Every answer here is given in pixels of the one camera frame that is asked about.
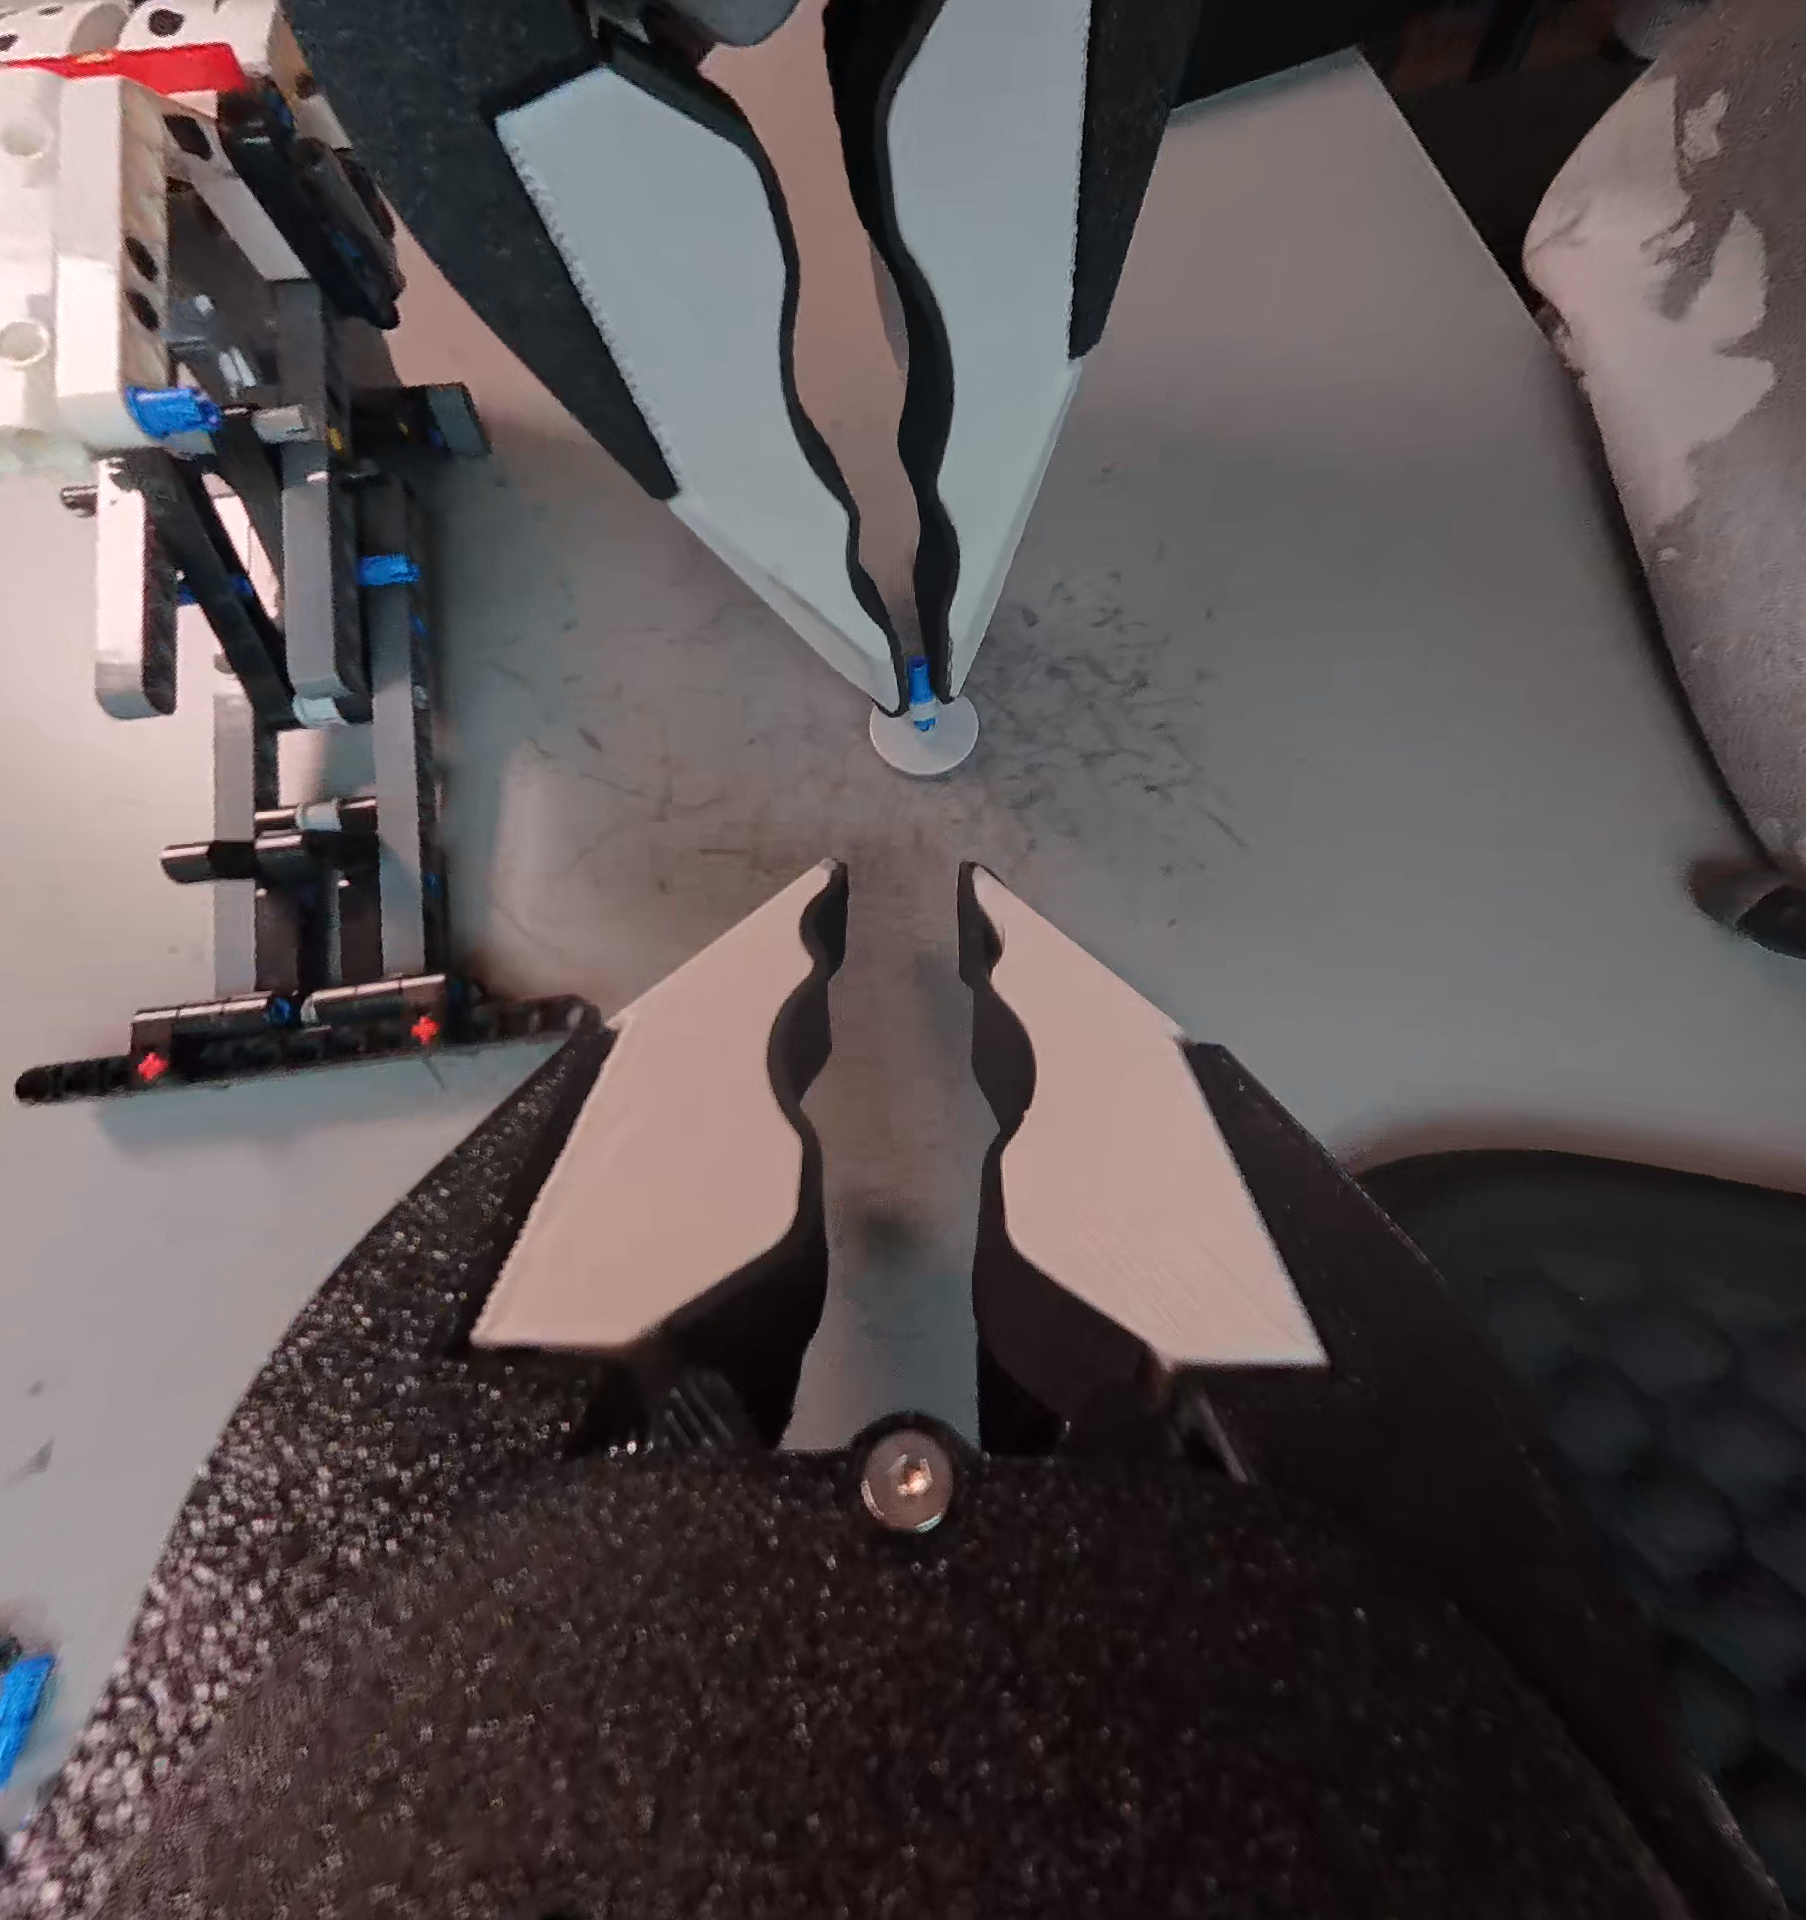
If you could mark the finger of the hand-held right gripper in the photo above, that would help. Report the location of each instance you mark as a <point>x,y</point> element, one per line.
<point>993,299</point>
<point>694,329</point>

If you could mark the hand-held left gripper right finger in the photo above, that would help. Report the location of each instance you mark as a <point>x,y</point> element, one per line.
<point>1143,1201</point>

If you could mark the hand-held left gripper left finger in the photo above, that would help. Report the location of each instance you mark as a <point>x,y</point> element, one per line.
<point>662,1185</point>

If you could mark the blue toy pin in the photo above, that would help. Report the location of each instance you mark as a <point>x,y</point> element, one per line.
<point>920,693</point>

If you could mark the white black toy truck chassis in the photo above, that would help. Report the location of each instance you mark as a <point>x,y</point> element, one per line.
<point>35,299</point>

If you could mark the grey round toy disc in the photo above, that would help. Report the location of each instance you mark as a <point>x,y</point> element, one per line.
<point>927,749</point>

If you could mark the grey desk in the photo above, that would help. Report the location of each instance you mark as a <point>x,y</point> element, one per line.
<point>1293,600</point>

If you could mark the pile of blue black pins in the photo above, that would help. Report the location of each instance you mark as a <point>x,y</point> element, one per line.
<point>3,1724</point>

